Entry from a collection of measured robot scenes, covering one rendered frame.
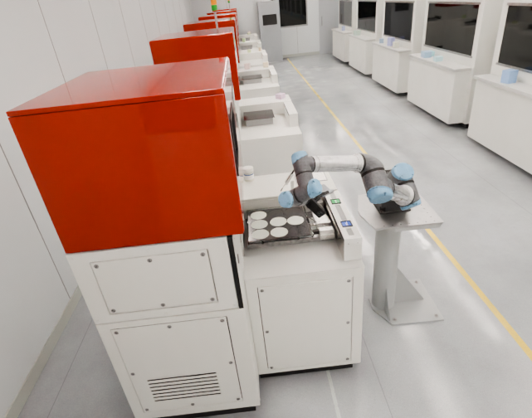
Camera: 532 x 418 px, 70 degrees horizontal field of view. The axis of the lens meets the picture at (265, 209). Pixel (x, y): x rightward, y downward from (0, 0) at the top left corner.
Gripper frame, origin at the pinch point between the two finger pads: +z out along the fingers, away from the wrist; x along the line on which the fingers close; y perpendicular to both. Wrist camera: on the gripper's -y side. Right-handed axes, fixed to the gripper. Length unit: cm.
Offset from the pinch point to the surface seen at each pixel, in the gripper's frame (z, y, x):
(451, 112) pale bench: 470, 108, -34
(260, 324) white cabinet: -13, -37, 68
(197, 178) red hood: -74, 18, 5
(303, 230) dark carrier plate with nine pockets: 10.0, -3.9, 26.1
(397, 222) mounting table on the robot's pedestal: 55, -25, -7
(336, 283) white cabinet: 4.4, -38.6, 22.0
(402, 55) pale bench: 603, 291, -19
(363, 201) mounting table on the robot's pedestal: 68, 0, 9
